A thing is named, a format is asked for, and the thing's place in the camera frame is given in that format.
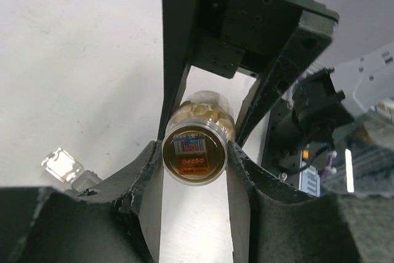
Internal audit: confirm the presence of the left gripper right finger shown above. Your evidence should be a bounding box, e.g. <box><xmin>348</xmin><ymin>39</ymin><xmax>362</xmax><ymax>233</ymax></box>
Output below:
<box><xmin>227</xmin><ymin>142</ymin><xmax>393</xmax><ymax>262</ymax></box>

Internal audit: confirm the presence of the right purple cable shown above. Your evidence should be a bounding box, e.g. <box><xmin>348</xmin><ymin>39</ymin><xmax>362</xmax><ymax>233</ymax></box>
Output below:
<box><xmin>321</xmin><ymin>142</ymin><xmax>338</xmax><ymax>180</ymax></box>

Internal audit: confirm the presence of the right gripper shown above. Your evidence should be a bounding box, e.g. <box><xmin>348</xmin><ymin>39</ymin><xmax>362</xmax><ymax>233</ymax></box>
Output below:
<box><xmin>158</xmin><ymin>0</ymin><xmax>336</xmax><ymax>147</ymax></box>

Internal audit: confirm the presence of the grey pill box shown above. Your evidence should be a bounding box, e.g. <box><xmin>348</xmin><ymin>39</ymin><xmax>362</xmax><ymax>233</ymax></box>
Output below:
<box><xmin>41</xmin><ymin>147</ymin><xmax>102</xmax><ymax>196</ymax></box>

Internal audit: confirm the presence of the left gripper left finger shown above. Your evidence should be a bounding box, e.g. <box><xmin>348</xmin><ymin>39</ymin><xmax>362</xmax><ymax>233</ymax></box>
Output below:
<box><xmin>1</xmin><ymin>142</ymin><xmax>163</xmax><ymax>262</ymax></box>

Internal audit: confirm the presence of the clear bottle with orange pills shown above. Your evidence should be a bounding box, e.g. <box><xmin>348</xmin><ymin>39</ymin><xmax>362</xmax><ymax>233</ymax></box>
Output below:
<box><xmin>162</xmin><ymin>91</ymin><xmax>236</xmax><ymax>186</ymax></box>

